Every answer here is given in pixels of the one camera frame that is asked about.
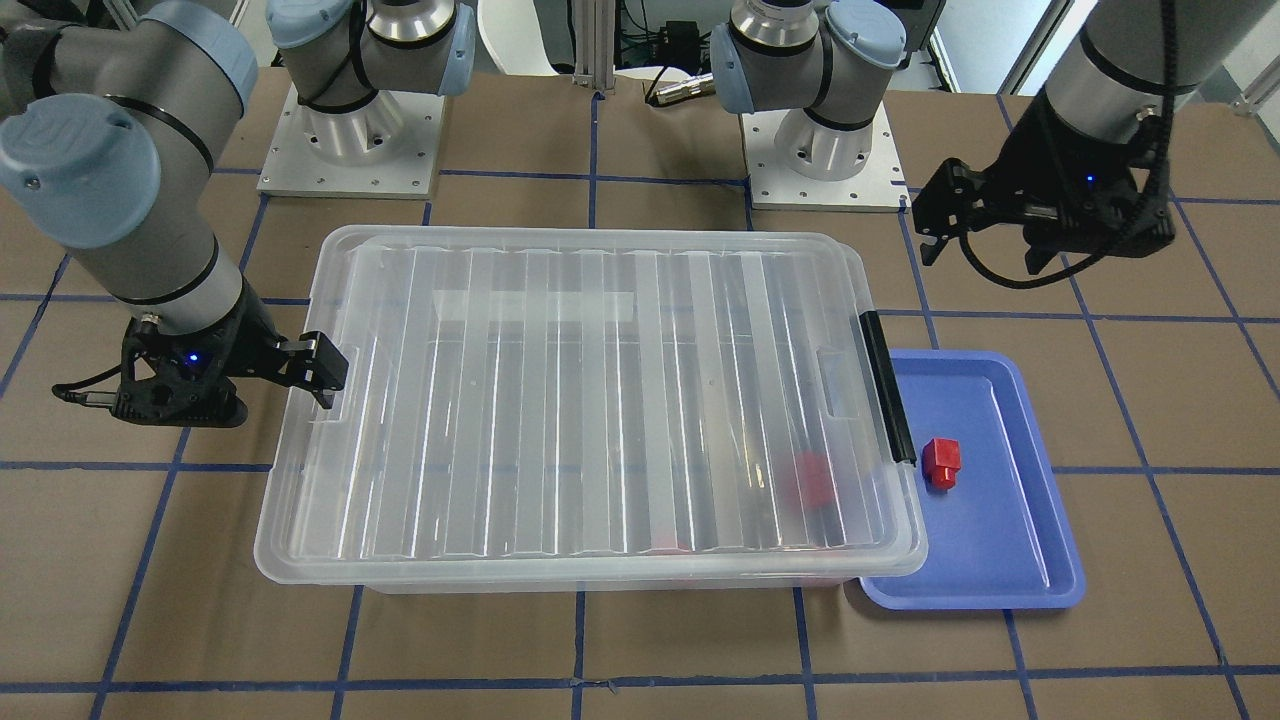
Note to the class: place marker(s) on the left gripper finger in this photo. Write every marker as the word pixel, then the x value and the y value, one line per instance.
pixel 948 207
pixel 1041 249

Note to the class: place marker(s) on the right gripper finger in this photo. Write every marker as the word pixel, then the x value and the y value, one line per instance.
pixel 314 364

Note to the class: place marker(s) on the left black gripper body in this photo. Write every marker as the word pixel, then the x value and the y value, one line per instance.
pixel 1047 167

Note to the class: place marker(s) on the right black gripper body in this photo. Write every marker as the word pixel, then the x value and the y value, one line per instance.
pixel 253 341

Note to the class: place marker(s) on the clear plastic box lid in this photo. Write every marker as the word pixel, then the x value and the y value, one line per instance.
pixel 590 400

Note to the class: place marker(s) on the red block from tray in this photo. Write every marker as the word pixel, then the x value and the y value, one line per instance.
pixel 942 461

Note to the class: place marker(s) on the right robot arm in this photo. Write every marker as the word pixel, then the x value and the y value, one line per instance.
pixel 111 135

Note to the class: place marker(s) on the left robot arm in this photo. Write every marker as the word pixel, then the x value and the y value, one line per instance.
pixel 835 64

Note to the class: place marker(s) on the clear plastic storage box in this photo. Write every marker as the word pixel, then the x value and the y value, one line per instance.
pixel 610 585

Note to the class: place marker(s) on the red block in box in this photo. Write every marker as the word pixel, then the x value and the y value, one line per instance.
pixel 813 486
pixel 669 547

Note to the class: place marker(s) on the blue plastic tray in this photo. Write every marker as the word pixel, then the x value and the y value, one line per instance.
pixel 1001 539

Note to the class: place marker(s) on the white chair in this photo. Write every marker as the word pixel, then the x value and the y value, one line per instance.
pixel 511 33

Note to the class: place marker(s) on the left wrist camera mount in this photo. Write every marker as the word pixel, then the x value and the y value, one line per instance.
pixel 1114 215

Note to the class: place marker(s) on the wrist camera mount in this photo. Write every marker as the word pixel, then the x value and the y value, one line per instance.
pixel 1114 215
pixel 163 380

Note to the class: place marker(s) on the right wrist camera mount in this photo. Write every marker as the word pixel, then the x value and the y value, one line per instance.
pixel 163 380

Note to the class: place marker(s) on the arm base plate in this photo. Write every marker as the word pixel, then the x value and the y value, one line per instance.
pixel 797 165
pixel 387 150

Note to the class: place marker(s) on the black box latch handle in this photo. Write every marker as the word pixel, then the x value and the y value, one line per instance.
pixel 887 389

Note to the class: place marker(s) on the aluminium frame post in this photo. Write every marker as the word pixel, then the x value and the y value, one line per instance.
pixel 594 41

